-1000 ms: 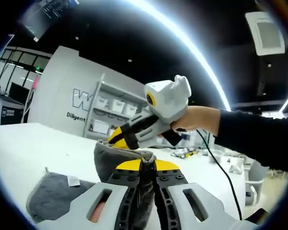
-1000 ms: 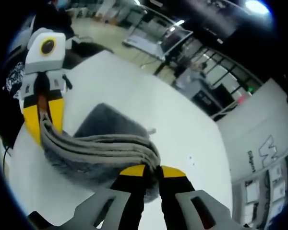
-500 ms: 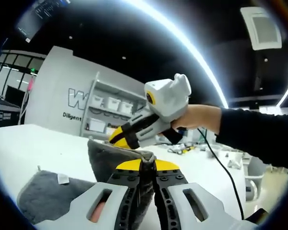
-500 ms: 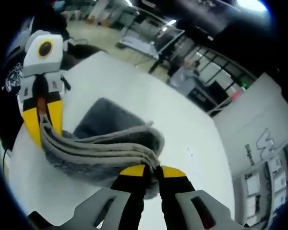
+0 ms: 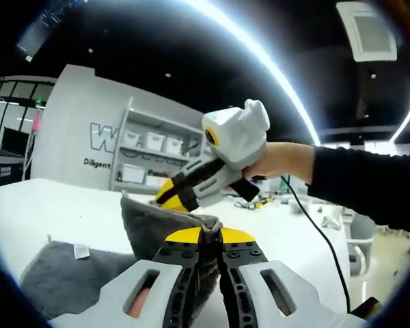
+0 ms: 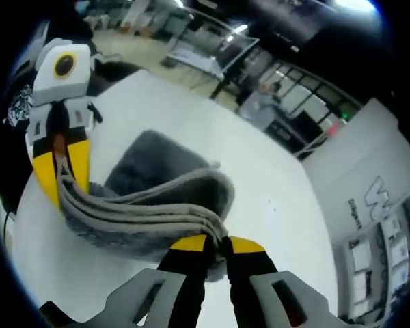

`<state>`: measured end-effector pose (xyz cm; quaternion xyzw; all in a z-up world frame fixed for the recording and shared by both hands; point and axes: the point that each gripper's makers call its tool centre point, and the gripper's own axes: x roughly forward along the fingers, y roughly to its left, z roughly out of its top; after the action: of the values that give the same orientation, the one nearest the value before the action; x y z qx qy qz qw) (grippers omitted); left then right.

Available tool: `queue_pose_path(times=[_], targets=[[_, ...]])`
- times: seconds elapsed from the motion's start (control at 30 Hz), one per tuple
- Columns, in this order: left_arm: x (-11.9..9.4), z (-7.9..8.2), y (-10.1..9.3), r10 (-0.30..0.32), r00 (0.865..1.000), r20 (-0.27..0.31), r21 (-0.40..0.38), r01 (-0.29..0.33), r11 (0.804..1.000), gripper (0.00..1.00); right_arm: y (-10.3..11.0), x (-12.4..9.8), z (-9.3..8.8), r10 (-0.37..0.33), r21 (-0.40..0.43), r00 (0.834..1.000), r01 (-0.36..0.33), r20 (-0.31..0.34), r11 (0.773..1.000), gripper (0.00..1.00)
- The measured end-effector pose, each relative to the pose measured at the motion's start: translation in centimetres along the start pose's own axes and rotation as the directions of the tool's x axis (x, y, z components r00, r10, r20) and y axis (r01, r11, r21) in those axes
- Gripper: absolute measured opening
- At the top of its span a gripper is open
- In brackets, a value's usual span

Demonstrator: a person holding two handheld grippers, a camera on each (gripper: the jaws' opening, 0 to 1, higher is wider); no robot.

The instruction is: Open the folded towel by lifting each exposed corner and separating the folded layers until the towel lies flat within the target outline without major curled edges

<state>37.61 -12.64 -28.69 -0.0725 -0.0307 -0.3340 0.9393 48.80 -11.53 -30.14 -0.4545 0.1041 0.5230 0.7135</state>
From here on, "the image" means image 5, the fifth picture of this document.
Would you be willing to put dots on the grey towel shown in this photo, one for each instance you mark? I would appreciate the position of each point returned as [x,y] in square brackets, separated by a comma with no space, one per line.
[71,280]

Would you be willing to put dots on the person's right hand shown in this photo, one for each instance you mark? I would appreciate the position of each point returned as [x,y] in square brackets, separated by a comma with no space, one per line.
[283,160]

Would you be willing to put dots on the pile of yellow black tools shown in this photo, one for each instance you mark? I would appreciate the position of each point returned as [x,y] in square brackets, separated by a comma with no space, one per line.
[259,204]

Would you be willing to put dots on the rows of white storage bins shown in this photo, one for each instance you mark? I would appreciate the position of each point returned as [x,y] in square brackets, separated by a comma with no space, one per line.
[155,141]

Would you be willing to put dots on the grey metal shelf unit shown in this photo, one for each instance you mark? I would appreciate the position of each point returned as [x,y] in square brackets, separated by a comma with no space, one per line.
[119,147]

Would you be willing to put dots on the long ceiling light strip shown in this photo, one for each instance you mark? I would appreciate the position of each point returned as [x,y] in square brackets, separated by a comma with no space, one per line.
[259,57]

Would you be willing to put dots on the grey chair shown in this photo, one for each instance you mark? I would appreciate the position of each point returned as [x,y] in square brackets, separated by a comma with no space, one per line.
[360,235]

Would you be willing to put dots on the small white object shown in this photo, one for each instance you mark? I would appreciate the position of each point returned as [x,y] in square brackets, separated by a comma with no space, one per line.
[331,220]

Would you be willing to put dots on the pink cloth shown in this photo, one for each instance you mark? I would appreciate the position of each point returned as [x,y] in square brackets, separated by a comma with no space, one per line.
[37,123]

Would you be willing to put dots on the ceiling air vent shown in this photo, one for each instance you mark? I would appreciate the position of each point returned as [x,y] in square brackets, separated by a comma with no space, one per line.
[369,30]

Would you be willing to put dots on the grey machine cabinet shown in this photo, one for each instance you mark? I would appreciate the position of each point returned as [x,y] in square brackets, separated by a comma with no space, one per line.
[3,169]

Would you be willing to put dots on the black monitor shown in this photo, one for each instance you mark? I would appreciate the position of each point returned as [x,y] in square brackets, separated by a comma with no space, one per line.
[15,141]

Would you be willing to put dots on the hanging display screen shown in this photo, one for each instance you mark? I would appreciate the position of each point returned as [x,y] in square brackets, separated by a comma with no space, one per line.
[41,27]

